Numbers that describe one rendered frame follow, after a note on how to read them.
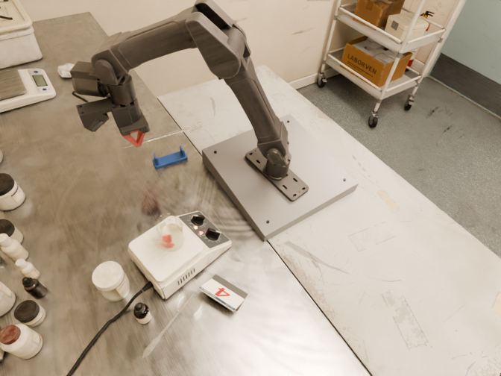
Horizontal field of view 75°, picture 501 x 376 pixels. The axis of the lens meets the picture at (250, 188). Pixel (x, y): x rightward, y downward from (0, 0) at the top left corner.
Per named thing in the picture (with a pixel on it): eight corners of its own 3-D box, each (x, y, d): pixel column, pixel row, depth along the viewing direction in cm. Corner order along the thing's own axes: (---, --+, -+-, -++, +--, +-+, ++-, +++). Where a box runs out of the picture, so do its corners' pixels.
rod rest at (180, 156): (184, 152, 101) (183, 143, 98) (188, 159, 99) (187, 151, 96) (152, 162, 98) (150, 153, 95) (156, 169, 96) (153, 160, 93)
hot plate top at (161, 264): (172, 215, 76) (172, 213, 76) (206, 249, 71) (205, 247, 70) (127, 246, 71) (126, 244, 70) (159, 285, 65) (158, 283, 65)
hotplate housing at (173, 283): (199, 215, 86) (197, 196, 80) (232, 248, 81) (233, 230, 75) (124, 268, 76) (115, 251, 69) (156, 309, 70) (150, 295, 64)
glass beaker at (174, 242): (156, 251, 70) (150, 230, 64) (165, 229, 73) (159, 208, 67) (183, 256, 69) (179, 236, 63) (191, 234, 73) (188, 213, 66)
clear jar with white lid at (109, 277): (99, 302, 70) (86, 287, 64) (106, 276, 74) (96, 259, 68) (127, 303, 71) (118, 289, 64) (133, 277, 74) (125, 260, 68)
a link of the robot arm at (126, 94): (103, 106, 76) (94, 80, 70) (113, 92, 79) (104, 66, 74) (132, 110, 75) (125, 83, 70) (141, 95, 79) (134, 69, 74)
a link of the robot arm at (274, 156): (267, 150, 78) (290, 154, 78) (270, 125, 83) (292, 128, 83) (264, 167, 83) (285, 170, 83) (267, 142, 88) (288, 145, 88)
